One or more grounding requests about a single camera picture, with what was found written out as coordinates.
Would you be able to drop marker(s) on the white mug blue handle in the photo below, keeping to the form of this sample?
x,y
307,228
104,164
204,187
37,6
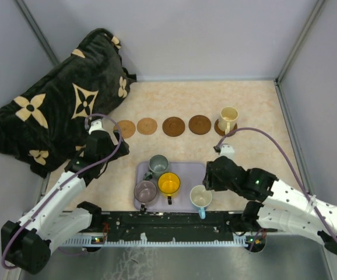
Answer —
x,y
200,198

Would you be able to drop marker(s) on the purple mug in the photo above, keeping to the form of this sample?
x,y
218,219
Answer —
x,y
145,192

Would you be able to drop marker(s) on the light wooden coaster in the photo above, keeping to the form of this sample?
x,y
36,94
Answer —
x,y
147,126
127,127

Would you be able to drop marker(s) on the black floral plush blanket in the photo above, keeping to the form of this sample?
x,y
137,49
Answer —
x,y
45,125

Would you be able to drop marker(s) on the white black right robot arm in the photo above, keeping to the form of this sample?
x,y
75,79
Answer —
x,y
273,204

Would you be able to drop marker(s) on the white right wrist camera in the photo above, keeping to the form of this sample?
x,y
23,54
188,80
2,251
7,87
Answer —
x,y
227,151

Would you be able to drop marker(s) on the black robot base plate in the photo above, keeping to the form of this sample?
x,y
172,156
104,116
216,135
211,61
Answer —
x,y
168,226

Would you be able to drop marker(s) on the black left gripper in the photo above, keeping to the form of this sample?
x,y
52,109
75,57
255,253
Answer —
x,y
123,150

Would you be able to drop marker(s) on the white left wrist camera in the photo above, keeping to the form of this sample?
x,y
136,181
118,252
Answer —
x,y
96,125

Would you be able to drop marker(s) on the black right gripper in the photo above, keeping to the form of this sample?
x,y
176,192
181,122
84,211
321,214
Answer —
x,y
209,181

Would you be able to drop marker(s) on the cream mug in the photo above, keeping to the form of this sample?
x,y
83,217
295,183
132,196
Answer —
x,y
227,119

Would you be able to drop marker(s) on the dark brown coaster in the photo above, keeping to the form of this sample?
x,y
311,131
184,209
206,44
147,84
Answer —
x,y
173,126
219,131
199,124

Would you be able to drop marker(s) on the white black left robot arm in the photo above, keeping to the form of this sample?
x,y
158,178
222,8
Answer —
x,y
29,243

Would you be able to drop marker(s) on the grey mug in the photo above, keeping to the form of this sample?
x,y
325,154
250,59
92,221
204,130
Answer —
x,y
157,166

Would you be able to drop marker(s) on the yellow mug black handle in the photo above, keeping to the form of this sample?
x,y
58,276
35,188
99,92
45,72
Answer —
x,y
169,186

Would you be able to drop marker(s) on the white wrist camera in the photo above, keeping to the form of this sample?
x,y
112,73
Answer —
x,y
96,125
227,151

